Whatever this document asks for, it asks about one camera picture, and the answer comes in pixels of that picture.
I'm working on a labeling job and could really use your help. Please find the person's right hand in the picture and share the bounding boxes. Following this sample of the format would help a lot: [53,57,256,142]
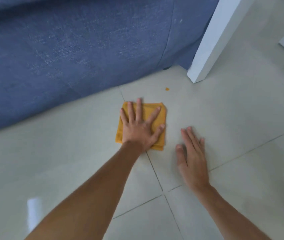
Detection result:
[176,126,211,193]

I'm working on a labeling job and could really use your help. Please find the person's left hand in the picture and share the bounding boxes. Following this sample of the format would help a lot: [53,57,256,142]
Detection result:
[120,98,166,153]

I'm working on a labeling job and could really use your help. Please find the orange cloth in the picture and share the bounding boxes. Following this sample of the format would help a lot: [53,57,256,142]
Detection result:
[115,102,167,151]

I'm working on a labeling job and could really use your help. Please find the person's left forearm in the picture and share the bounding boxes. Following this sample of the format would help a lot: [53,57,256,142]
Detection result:
[24,142,145,240]

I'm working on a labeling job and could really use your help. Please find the person's right forearm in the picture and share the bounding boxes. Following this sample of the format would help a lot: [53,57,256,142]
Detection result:
[189,183,273,240]

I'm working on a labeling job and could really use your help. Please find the blue fabric sofa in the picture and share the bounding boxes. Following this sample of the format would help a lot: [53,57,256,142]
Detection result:
[0,0,221,137]

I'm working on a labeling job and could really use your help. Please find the thick white table leg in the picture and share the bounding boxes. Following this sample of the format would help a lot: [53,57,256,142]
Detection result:
[187,0,258,84]

